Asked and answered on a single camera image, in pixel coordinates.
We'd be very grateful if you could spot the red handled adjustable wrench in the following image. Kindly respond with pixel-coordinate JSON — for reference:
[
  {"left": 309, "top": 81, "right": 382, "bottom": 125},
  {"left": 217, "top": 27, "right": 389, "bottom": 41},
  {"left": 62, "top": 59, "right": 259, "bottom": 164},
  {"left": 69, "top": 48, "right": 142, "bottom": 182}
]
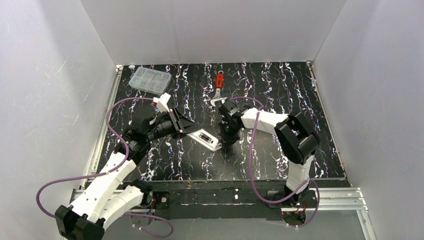
[{"left": 210, "top": 70, "right": 227, "bottom": 107}]

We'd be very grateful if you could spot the clear plastic screw box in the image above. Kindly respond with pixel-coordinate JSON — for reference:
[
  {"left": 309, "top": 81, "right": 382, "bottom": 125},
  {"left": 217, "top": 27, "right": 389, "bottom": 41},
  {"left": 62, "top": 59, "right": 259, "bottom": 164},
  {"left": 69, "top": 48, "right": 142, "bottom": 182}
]
[{"left": 128, "top": 66, "right": 171, "bottom": 95}]

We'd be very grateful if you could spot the white remote control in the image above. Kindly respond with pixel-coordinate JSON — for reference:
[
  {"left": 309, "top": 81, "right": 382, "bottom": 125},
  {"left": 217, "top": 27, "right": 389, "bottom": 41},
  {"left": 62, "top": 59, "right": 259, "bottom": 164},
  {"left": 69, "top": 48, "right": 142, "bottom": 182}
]
[{"left": 187, "top": 128, "right": 222, "bottom": 152}]

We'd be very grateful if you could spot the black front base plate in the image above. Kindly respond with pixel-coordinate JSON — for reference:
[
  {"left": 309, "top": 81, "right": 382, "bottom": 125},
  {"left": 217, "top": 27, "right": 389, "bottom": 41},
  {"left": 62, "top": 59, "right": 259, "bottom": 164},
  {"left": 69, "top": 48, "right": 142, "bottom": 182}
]
[{"left": 149, "top": 180, "right": 283, "bottom": 221}]

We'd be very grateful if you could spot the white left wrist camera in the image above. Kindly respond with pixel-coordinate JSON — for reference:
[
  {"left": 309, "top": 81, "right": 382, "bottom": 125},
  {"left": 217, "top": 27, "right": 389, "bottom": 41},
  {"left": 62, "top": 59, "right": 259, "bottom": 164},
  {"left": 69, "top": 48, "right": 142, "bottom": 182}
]
[{"left": 152, "top": 92, "right": 171, "bottom": 113}]

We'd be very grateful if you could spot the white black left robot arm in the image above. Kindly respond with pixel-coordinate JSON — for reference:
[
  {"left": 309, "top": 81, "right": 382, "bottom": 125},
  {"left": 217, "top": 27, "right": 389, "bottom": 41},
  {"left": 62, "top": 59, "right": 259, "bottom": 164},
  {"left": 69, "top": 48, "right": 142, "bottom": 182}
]
[{"left": 54, "top": 108, "right": 218, "bottom": 240}]

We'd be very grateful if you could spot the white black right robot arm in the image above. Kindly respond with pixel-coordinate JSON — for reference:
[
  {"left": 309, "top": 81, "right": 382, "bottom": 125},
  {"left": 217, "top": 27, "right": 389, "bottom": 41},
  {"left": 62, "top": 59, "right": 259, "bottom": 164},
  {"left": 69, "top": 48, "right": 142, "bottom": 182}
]
[{"left": 218, "top": 100, "right": 321, "bottom": 204}]

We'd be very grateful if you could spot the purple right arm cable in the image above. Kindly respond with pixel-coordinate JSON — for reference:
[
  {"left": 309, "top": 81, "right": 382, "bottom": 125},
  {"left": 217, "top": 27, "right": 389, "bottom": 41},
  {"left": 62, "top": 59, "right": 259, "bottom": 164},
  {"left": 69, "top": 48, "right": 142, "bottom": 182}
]
[{"left": 229, "top": 96, "right": 322, "bottom": 229}]

